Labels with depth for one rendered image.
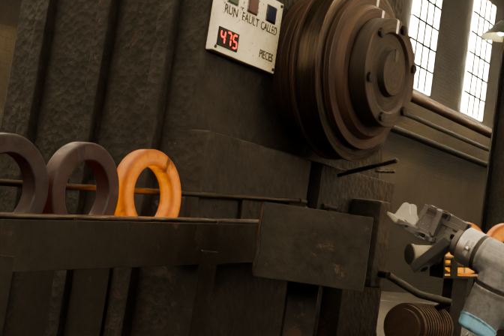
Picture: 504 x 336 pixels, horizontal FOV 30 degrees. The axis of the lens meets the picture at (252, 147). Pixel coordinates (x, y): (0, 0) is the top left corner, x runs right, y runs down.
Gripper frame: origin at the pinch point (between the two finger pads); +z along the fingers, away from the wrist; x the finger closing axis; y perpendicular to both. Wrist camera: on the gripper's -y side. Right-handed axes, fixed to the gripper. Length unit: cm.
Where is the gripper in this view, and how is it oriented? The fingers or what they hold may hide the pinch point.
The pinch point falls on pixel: (390, 217)
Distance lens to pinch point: 240.0
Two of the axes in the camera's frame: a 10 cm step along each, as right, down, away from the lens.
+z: -7.3, -3.7, 5.8
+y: 3.9, -9.2, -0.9
